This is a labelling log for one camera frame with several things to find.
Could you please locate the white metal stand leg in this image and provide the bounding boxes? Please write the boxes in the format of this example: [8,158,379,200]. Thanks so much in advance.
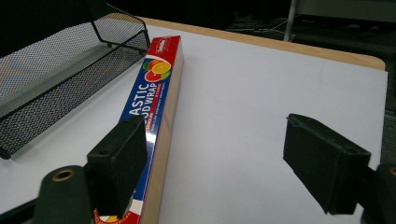
[283,0,301,42]

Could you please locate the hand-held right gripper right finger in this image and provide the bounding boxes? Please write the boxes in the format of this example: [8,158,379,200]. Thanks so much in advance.
[282,113,372,216]

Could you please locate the black mesh wire basket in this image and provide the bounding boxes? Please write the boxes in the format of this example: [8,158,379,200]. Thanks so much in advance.
[0,0,151,161]

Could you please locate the cables on dark floor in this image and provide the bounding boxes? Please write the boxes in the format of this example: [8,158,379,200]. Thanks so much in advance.
[225,18,289,35]

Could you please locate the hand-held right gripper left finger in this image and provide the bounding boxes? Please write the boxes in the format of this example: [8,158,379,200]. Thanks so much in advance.
[86,115,149,219]

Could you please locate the blue plastic wrap box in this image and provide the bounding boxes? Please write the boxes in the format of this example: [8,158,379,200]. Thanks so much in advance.
[92,35,185,224]

